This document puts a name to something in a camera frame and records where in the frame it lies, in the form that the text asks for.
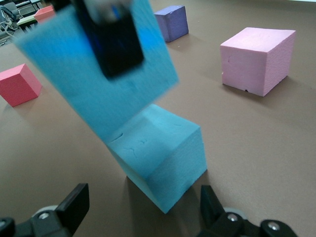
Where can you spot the pink plastic bin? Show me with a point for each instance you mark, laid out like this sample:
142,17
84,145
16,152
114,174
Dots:
44,14

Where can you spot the red foam block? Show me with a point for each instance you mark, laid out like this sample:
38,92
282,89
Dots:
17,86

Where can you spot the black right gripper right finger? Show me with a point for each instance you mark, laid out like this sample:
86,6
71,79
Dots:
211,209

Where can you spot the purple foam block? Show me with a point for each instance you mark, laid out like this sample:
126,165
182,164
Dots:
172,24

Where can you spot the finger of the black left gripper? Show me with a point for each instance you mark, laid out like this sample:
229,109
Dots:
116,49

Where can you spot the light green board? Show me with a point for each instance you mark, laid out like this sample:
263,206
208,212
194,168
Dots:
26,21

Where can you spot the pink foam block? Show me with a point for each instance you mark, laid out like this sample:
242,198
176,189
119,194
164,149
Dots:
247,61

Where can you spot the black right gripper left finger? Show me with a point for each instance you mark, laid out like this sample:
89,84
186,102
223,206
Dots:
74,209

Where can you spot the light blue foam block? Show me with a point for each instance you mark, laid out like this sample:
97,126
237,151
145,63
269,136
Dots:
74,81
172,160

